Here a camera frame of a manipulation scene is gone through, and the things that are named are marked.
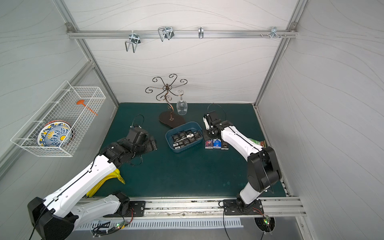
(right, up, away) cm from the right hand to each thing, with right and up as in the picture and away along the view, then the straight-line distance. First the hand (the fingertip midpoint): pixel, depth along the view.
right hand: (207, 133), depth 89 cm
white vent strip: (-45, -42, -19) cm, 64 cm away
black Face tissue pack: (+11, -9, +6) cm, 16 cm away
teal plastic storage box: (-15, -3, +9) cm, 18 cm away
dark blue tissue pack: (+1, -8, +6) cm, 10 cm away
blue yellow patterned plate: (-67, +3, -27) cm, 72 cm away
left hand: (-31, -4, -12) cm, 33 cm away
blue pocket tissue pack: (+7, -7, +6) cm, 12 cm away
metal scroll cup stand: (-27, +9, +19) cm, 35 cm away
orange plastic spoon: (-69, +18, -11) cm, 72 cm away
